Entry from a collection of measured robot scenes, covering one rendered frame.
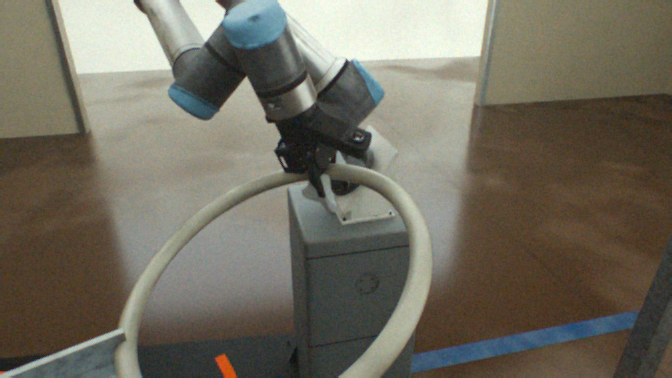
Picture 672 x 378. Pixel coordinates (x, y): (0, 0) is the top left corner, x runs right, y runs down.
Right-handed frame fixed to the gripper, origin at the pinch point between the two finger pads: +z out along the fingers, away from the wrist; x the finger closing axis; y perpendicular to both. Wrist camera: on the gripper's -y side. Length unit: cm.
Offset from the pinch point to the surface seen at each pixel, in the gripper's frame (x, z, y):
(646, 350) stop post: -48, 117, -60
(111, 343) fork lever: 40.6, -8.5, 16.0
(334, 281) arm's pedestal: -14, 52, 28
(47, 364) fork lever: 47, -12, 19
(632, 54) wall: -612, 301, -82
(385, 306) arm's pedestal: -20, 72, 18
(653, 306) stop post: -57, 102, -61
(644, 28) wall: -627, 272, -94
